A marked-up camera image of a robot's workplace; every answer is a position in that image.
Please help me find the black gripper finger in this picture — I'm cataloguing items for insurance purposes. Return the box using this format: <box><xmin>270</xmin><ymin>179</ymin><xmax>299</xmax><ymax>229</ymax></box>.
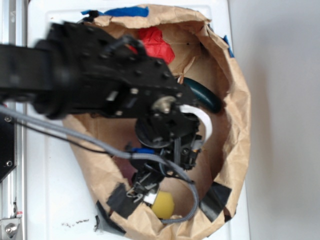
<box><xmin>126</xmin><ymin>182</ymin><xmax>158</xmax><ymax>203</ymax></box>

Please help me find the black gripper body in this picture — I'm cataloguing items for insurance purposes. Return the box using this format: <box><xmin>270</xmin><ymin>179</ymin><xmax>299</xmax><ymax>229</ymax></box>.
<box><xmin>124</xmin><ymin>110</ymin><xmax>203</xmax><ymax>185</ymax></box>

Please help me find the yellow sponge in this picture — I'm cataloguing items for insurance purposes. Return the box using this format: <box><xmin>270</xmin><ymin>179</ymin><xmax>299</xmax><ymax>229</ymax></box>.
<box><xmin>151</xmin><ymin>191</ymin><xmax>175</xmax><ymax>219</ymax></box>

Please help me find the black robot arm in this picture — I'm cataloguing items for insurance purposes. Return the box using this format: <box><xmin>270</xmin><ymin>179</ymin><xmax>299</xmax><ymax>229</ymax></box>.
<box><xmin>0</xmin><ymin>22</ymin><xmax>203</xmax><ymax>201</ymax></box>

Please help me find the dark green oblong object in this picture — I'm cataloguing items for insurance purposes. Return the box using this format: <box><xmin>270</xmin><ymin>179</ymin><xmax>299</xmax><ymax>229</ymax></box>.
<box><xmin>183</xmin><ymin>77</ymin><xmax>222</xmax><ymax>114</ymax></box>

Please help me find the brown paper bag bin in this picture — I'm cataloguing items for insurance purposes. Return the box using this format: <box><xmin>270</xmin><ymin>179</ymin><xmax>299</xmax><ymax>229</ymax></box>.
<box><xmin>72</xmin><ymin>4</ymin><xmax>251</xmax><ymax>240</ymax></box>

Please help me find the orange spiral seashell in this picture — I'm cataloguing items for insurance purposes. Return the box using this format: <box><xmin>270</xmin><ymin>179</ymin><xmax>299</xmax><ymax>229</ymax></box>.
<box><xmin>177</xmin><ymin>76</ymin><xmax>184</xmax><ymax>85</ymax></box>

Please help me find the red crumpled paper ball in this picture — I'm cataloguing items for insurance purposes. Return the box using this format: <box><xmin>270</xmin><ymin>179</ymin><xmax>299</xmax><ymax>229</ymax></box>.
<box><xmin>130</xmin><ymin>26</ymin><xmax>175</xmax><ymax>65</ymax></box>

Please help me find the white ribbon cable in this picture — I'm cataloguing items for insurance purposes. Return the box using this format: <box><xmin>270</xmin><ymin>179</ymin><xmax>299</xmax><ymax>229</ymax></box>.
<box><xmin>179</xmin><ymin>104</ymin><xmax>214</xmax><ymax>141</ymax></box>

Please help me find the metal corner bracket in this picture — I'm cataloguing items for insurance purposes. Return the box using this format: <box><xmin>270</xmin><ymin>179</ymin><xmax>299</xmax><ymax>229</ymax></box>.
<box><xmin>0</xmin><ymin>218</ymin><xmax>23</xmax><ymax>240</ymax></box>

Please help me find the grey braided cable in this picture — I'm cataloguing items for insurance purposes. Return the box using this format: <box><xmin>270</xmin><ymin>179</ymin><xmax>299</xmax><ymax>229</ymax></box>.
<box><xmin>0</xmin><ymin>104</ymin><xmax>200</xmax><ymax>225</ymax></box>

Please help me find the aluminium frame rail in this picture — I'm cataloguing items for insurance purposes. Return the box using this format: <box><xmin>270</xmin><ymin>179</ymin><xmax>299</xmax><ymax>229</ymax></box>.
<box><xmin>0</xmin><ymin>0</ymin><xmax>28</xmax><ymax>240</ymax></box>

